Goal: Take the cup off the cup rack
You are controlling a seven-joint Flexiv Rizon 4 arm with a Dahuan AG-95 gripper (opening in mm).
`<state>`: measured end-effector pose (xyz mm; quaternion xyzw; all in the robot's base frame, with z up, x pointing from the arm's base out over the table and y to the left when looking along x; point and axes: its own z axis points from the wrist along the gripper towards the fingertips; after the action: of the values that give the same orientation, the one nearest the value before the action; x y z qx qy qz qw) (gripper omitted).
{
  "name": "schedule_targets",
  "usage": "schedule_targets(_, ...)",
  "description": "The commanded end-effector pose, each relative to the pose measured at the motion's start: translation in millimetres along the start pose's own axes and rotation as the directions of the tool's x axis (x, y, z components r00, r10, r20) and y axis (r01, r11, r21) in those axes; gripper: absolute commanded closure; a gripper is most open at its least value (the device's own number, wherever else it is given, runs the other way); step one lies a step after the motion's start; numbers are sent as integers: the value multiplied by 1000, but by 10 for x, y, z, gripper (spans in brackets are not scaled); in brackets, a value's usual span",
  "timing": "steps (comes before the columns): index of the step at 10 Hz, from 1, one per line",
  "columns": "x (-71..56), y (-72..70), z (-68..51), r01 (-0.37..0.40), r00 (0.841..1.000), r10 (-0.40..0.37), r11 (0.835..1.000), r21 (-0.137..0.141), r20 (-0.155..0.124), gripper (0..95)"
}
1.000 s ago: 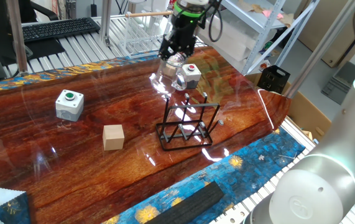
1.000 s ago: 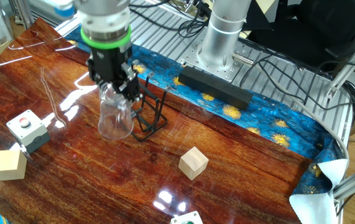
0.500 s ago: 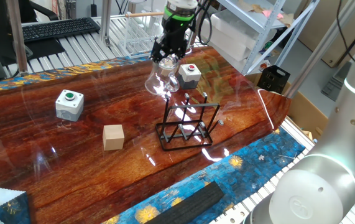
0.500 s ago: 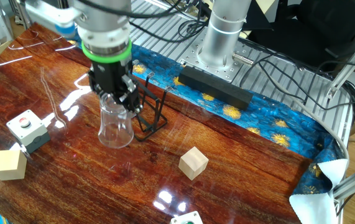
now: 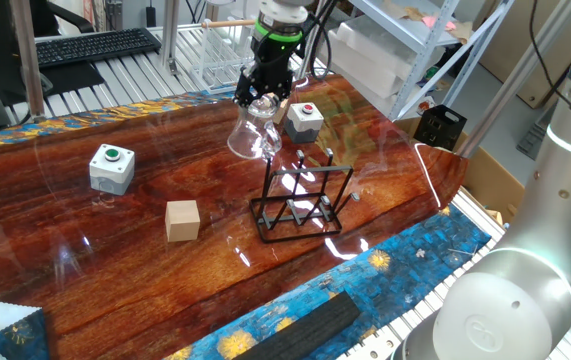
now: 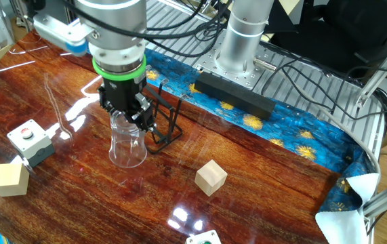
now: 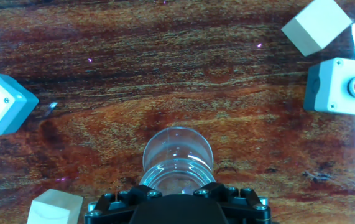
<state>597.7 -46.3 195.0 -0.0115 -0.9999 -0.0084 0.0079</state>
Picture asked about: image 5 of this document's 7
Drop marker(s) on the grey plastic floor crate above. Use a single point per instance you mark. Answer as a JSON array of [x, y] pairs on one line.
[[527, 142]]

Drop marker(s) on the grey metal shelf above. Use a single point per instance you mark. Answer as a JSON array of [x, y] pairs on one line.
[[425, 55]]

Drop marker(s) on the black foam block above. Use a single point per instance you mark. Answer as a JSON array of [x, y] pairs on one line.
[[305, 327]]

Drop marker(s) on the black mouse pad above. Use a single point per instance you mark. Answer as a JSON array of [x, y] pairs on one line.
[[72, 80]]

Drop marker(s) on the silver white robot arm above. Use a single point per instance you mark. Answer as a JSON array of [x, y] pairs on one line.
[[515, 300]]

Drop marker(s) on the brown cardboard box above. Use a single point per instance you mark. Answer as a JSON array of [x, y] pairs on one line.
[[490, 185]]

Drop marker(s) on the brown wooden board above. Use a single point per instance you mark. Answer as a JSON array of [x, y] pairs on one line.
[[512, 55]]

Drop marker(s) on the black office chair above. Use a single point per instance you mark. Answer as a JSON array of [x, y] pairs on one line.
[[72, 17]]

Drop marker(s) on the aluminium frame post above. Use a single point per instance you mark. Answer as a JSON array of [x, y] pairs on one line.
[[170, 35], [29, 60]]

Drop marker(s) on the red push button box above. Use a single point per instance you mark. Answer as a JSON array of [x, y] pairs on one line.
[[305, 122]]

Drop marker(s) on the blue starry painted tablecloth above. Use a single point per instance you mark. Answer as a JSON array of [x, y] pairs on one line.
[[390, 280]]

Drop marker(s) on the small black plastic crate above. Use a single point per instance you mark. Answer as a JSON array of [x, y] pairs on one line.
[[440, 127]]

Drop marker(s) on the aluminium frame strut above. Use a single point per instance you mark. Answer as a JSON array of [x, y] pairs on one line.
[[507, 95]]

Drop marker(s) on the black computer keyboard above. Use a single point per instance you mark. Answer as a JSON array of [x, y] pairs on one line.
[[95, 46]]

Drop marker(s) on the wooden dowel rod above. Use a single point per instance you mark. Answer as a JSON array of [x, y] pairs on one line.
[[227, 23]]

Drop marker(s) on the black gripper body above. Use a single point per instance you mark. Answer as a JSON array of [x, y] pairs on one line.
[[270, 70]]

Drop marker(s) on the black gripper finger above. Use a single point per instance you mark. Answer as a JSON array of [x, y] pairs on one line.
[[285, 95], [242, 95]]

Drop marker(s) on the white foam box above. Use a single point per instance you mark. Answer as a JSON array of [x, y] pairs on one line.
[[390, 37], [365, 70]]

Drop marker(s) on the glossy wood-grain mat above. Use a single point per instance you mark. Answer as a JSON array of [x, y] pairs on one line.
[[115, 280]]

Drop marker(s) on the black power adapter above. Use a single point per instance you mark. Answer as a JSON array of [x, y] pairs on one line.
[[151, 16]]

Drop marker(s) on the green push button box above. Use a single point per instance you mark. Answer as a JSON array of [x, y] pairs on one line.
[[111, 172]]

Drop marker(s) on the clear glass cup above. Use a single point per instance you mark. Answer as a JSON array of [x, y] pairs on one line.
[[252, 135]]

